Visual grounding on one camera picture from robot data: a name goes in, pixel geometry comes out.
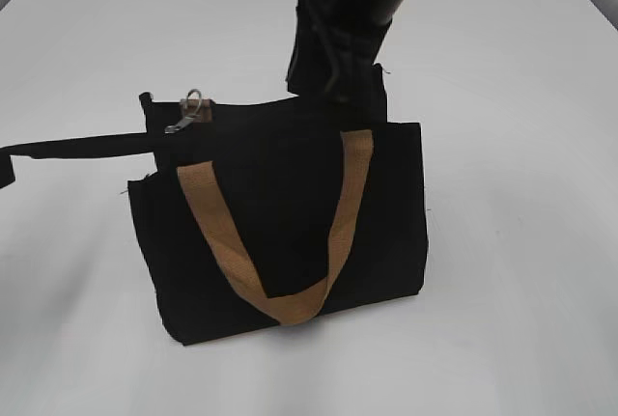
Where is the black canvas tote bag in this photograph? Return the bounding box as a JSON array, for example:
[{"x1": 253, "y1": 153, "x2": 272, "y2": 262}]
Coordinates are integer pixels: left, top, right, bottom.
[{"x1": 127, "y1": 65, "x2": 429, "y2": 346}]

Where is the black zipper tail strap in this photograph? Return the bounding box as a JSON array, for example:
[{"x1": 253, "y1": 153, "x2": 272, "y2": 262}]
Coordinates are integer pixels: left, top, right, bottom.
[{"x1": 0, "y1": 130, "x2": 160, "y2": 190}]

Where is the tan bag handle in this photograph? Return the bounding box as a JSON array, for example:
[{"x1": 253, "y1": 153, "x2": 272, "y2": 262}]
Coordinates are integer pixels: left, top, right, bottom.
[
  {"x1": 177, "y1": 129, "x2": 374, "y2": 325},
  {"x1": 180, "y1": 98, "x2": 214, "y2": 124}
]

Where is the tan front bag handle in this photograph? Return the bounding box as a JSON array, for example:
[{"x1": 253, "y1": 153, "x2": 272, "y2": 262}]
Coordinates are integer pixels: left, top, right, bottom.
[{"x1": 177, "y1": 129, "x2": 374, "y2": 325}]

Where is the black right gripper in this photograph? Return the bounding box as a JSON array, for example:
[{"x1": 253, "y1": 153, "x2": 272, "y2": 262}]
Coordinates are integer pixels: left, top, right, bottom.
[{"x1": 286, "y1": 0, "x2": 391, "y2": 107}]

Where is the silver zipper pull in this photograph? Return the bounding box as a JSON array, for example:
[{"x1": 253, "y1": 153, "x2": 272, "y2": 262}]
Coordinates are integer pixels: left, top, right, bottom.
[{"x1": 164, "y1": 89, "x2": 204, "y2": 134}]

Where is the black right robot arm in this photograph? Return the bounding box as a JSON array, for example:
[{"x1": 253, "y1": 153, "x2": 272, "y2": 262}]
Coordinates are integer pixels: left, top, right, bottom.
[{"x1": 286, "y1": 0, "x2": 404, "y2": 103}]

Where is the tan rear bag handle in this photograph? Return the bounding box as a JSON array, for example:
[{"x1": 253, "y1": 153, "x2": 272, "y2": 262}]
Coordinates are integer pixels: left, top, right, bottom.
[{"x1": 180, "y1": 98, "x2": 214, "y2": 124}]

